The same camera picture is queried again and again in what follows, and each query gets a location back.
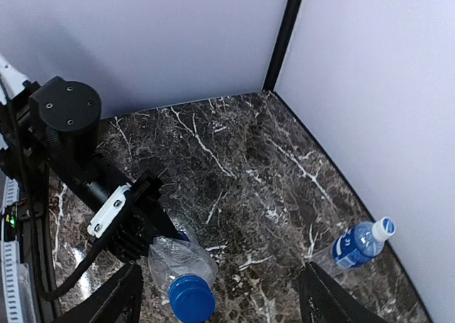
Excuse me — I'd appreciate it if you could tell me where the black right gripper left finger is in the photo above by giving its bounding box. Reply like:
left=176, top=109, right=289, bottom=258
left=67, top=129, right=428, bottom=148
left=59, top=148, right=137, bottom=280
left=54, top=263, right=144, bottom=323

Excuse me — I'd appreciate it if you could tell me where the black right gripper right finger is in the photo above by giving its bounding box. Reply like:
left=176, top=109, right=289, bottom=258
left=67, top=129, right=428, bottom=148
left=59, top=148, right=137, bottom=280
left=299, top=262, right=386, bottom=323

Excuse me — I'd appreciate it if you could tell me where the left black frame post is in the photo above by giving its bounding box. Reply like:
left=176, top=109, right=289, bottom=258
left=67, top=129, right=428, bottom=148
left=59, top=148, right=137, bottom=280
left=262, top=0, right=302, bottom=91

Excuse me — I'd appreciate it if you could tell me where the tall bottle blue cap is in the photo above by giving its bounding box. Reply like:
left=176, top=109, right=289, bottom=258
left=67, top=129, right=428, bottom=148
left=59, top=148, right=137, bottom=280
left=148, top=216, right=218, bottom=322

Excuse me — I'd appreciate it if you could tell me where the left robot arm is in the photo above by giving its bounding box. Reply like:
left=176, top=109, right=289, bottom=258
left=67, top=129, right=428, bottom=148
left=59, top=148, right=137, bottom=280
left=1, top=58, right=174, bottom=240

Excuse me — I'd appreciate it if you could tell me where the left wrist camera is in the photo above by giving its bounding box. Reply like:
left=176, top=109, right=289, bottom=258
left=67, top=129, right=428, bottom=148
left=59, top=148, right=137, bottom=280
left=87, top=181, right=161, bottom=263

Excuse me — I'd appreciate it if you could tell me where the short bottle blue label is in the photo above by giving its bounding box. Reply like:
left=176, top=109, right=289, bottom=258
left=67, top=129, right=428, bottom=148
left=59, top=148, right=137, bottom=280
left=312, top=216, right=397, bottom=280

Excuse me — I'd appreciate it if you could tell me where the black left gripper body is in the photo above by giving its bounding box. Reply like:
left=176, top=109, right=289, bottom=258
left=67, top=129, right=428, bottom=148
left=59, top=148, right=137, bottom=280
left=131, top=170, right=166, bottom=231

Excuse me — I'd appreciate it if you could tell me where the white slotted cable duct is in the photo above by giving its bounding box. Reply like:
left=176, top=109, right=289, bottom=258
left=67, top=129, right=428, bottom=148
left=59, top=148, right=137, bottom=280
left=1, top=177, right=26, bottom=323

